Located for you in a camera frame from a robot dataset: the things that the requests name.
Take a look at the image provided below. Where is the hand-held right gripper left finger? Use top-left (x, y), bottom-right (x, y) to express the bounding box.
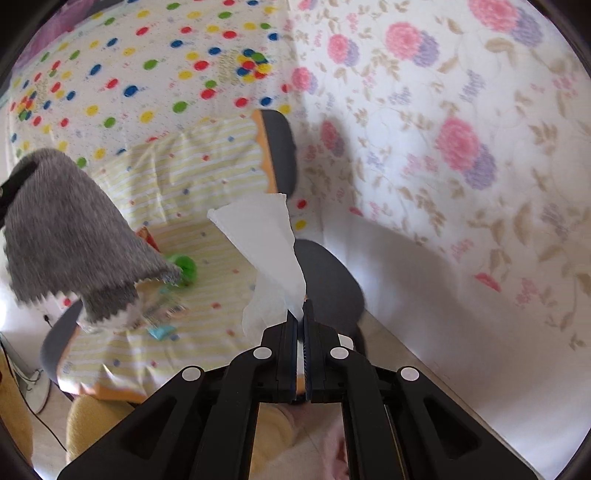
top-left (58, 310), bottom-right (301, 480)

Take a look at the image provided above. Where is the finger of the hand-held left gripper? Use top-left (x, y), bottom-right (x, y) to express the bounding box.
top-left (0, 164), bottom-right (40, 227)

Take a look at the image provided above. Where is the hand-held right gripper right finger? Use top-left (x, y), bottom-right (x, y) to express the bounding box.
top-left (302, 301), bottom-right (539, 480)

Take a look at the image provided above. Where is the grey cloth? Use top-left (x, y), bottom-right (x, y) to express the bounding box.
top-left (2, 148), bottom-right (183, 324)

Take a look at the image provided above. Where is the white tissue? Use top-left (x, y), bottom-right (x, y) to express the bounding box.
top-left (207, 193), bottom-right (306, 344)

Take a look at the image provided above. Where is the white jar with orange label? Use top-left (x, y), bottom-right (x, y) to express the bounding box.
top-left (76, 288), bottom-right (141, 334)

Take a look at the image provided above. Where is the pink clothing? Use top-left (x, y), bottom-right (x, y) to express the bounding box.
top-left (286, 404), bottom-right (349, 480)

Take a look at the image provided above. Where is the colourful printed packet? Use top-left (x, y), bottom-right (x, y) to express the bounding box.
top-left (141, 284), bottom-right (188, 324)

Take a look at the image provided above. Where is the green plastic bottle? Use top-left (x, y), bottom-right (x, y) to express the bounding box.
top-left (165, 251), bottom-right (198, 290)

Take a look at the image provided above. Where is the red snack wrapper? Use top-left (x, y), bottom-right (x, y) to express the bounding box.
top-left (134, 226), bottom-right (162, 254)

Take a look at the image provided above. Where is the purple cloth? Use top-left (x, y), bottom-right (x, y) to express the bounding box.
top-left (25, 0), bottom-right (127, 44)

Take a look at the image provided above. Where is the polka dot sheet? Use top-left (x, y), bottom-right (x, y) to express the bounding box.
top-left (7, 0), bottom-right (310, 232)

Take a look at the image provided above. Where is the yellow striped dotted cloth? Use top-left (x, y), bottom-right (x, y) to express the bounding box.
top-left (60, 117), bottom-right (305, 402)

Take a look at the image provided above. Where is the black cable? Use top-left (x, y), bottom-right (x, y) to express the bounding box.
top-left (21, 381), bottom-right (65, 450)

